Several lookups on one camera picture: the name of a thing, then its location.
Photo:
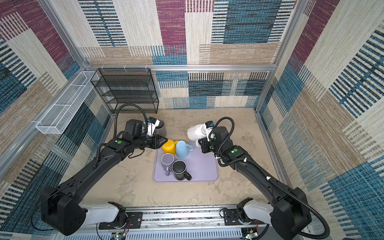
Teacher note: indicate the black ceramic mug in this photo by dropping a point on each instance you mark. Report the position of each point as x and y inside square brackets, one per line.
[179, 169]

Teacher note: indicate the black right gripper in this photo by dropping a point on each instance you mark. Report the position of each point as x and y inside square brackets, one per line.
[204, 145]

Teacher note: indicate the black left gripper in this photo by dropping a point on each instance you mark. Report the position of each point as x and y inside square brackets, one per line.
[156, 139]

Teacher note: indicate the white wire mesh basket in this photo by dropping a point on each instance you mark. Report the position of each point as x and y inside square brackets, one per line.
[59, 116]

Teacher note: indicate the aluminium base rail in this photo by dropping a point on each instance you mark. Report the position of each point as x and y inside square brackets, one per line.
[215, 222]

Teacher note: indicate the black wire shelf rack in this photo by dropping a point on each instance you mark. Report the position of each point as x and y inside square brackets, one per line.
[126, 86]

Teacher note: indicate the lavender plastic tray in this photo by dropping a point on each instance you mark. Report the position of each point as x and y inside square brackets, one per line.
[202, 167]

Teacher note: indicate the grey ceramic mug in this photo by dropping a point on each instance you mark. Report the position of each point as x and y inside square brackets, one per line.
[160, 125]

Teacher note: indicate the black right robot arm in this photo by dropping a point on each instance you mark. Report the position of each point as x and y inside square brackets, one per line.
[285, 211]

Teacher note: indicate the yellow round mug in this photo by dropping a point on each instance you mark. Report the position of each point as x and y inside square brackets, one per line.
[170, 147]

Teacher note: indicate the light blue plain mug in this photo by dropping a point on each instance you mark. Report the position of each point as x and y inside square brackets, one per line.
[183, 149]

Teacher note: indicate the white ceramic mug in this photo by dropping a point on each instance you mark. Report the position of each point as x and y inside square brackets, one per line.
[197, 132]

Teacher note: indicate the lavender ceramic mug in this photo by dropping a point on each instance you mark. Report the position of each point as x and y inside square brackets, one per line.
[167, 161]

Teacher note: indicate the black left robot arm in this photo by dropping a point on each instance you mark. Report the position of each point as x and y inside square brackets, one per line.
[61, 206]

